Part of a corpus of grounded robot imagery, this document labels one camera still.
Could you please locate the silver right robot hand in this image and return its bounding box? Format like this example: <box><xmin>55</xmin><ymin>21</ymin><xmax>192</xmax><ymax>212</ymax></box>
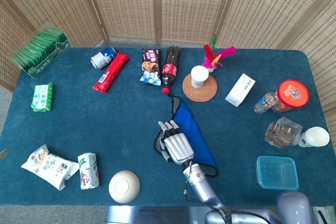
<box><xmin>157</xmin><ymin>120</ymin><xmax>195</xmax><ymax>166</ymax></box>

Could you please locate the grey and blue cloth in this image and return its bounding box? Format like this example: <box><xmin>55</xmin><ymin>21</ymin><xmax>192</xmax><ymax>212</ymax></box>
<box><xmin>153</xmin><ymin>94</ymin><xmax>218</xmax><ymax>178</ymax></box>

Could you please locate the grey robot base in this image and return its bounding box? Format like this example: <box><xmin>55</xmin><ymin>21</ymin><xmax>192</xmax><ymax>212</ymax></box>
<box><xmin>104</xmin><ymin>205</ymin><xmax>211</xmax><ymax>224</ymax></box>

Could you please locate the white snack bag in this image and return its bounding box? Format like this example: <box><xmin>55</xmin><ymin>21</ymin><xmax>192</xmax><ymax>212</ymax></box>
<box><xmin>20</xmin><ymin>144</ymin><xmax>79</xmax><ymax>191</ymax></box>

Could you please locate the round woven coaster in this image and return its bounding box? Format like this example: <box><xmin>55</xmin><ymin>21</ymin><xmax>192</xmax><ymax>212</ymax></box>
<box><xmin>182</xmin><ymin>73</ymin><xmax>218</xmax><ymax>103</ymax></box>

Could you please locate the blue table carpet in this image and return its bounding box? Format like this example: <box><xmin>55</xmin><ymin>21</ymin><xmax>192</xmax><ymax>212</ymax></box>
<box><xmin>0</xmin><ymin>47</ymin><xmax>336</xmax><ymax>207</ymax></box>

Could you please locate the green tissue pack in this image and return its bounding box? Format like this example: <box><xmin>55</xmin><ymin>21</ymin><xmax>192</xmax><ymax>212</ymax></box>
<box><xmin>30</xmin><ymin>82</ymin><xmax>54</xmax><ymax>113</ymax></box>

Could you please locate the beige upturned bowl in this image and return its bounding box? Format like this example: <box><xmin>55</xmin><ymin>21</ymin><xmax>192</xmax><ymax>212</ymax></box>
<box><xmin>108</xmin><ymin>170</ymin><xmax>141</xmax><ymax>204</ymax></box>

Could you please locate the cola bottle with red cap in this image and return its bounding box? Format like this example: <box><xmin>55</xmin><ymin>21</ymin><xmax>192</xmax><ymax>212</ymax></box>
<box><xmin>161</xmin><ymin>46</ymin><xmax>181</xmax><ymax>95</ymax></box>

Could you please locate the white cardboard box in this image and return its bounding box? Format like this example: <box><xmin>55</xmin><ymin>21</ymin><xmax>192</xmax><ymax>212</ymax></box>
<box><xmin>225</xmin><ymin>73</ymin><xmax>256</xmax><ymax>108</ymax></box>

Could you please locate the dark chocolate snack bag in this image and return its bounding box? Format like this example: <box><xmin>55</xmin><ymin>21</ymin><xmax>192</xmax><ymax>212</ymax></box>
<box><xmin>139</xmin><ymin>48</ymin><xmax>162</xmax><ymax>87</ymax></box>

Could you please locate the green and white can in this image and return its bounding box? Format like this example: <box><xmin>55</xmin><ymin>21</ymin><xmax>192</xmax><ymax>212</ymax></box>
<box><xmin>77</xmin><ymin>152</ymin><xmax>100</xmax><ymax>190</ymax></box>

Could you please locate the pink feather shuttlecock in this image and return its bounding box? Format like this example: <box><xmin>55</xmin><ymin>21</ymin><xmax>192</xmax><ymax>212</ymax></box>
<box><xmin>201</xmin><ymin>35</ymin><xmax>236</xmax><ymax>73</ymax></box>

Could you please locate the small clear jar blue label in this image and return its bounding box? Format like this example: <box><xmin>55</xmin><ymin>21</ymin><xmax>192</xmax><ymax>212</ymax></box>
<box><xmin>253</xmin><ymin>92</ymin><xmax>279</xmax><ymax>114</ymax></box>

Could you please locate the red biscuit pack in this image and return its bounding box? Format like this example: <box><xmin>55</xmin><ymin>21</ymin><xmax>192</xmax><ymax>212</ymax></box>
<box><xmin>92</xmin><ymin>51</ymin><xmax>130</xmax><ymax>94</ymax></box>

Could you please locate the blue clear plastic container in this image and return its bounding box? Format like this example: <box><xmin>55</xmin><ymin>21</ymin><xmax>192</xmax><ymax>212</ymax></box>
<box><xmin>256</xmin><ymin>155</ymin><xmax>300</xmax><ymax>191</ymax></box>

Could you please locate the clear box of brown snacks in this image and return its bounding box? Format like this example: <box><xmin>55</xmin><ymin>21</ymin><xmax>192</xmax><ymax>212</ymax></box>
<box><xmin>264</xmin><ymin>116</ymin><xmax>303</xmax><ymax>149</ymax></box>

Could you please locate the green tea bag box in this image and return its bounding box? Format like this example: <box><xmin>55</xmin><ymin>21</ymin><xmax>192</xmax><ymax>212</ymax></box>
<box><xmin>10</xmin><ymin>26</ymin><xmax>71</xmax><ymax>80</ymax></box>

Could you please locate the blue and white can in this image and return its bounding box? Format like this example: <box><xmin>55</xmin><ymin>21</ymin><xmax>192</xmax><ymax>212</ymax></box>
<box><xmin>90</xmin><ymin>46</ymin><xmax>118</xmax><ymax>70</ymax></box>

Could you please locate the tub with orange lid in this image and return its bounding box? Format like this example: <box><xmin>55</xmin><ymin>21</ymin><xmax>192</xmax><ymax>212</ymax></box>
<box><xmin>275</xmin><ymin>79</ymin><xmax>310</xmax><ymax>112</ymax></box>

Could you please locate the white paper cup blue print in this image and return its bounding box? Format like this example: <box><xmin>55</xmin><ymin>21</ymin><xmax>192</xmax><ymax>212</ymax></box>
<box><xmin>298</xmin><ymin>126</ymin><xmax>330</xmax><ymax>148</ymax></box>

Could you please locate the woven bamboo folding screen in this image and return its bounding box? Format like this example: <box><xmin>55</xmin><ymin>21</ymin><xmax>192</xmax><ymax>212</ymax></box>
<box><xmin>0</xmin><ymin>0</ymin><xmax>336</xmax><ymax>113</ymax></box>

